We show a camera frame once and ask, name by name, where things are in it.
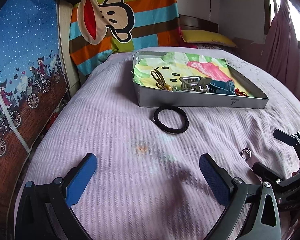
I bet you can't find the pink bed sheet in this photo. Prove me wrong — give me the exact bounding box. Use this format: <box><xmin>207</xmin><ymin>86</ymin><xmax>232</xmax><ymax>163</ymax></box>
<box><xmin>25</xmin><ymin>48</ymin><xmax>300</xmax><ymax>239</ymax></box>

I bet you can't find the beige hair claw clip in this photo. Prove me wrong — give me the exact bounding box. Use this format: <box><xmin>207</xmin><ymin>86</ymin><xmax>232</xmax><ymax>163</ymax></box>
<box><xmin>179</xmin><ymin>76</ymin><xmax>212</xmax><ymax>93</ymax></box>

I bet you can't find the striped monkey cartoon blanket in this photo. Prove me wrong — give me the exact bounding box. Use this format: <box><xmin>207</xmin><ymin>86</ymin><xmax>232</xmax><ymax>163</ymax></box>
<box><xmin>69</xmin><ymin>0</ymin><xmax>181</xmax><ymax>76</ymax></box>

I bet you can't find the blue fabric wardrobe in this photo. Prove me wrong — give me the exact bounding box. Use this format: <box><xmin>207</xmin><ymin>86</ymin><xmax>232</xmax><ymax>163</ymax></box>
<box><xmin>0</xmin><ymin>0</ymin><xmax>69</xmax><ymax>205</ymax></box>

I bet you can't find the yellow pillow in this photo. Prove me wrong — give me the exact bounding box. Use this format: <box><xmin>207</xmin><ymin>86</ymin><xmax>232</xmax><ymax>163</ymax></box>
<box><xmin>181</xmin><ymin>30</ymin><xmax>238</xmax><ymax>48</ymax></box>

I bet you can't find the dark wooden headboard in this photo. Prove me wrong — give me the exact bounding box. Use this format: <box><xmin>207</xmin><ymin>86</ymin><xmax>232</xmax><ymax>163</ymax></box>
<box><xmin>179</xmin><ymin>15</ymin><xmax>219</xmax><ymax>33</ymax></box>

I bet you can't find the light blue wrist watch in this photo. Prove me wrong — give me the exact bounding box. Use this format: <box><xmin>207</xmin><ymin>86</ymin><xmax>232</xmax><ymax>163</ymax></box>
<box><xmin>208</xmin><ymin>80</ymin><xmax>235</xmax><ymax>95</ymax></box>

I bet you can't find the grey metal tray box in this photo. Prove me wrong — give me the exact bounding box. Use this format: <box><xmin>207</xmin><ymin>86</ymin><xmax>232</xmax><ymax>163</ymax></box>
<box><xmin>132</xmin><ymin>51</ymin><xmax>269</xmax><ymax>109</ymax></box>

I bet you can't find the brown hair tie with charms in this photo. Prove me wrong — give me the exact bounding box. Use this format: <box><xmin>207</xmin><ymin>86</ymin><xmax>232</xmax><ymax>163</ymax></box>
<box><xmin>150</xmin><ymin>67</ymin><xmax>173</xmax><ymax>92</ymax></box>

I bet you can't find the colourful cartoon paper liner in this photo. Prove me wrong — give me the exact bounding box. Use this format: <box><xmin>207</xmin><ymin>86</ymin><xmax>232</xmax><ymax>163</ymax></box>
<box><xmin>132</xmin><ymin>52</ymin><xmax>252</xmax><ymax>96</ymax></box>

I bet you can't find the black hair tie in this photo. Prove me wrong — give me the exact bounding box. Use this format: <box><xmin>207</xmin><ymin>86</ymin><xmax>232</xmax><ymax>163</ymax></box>
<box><xmin>153</xmin><ymin>104</ymin><xmax>190</xmax><ymax>134</ymax></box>

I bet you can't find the pink window curtain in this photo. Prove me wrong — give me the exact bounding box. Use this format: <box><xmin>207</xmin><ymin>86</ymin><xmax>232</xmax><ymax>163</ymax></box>
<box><xmin>259</xmin><ymin>0</ymin><xmax>300</xmax><ymax>100</ymax></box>

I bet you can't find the silver ring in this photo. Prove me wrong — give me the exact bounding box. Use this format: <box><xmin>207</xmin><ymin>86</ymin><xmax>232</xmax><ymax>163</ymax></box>
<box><xmin>240</xmin><ymin>147</ymin><xmax>253</xmax><ymax>161</ymax></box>

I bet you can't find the red beaded bracelet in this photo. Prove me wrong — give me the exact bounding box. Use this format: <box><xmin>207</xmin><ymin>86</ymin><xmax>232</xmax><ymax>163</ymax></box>
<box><xmin>234</xmin><ymin>88</ymin><xmax>249</xmax><ymax>98</ymax></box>

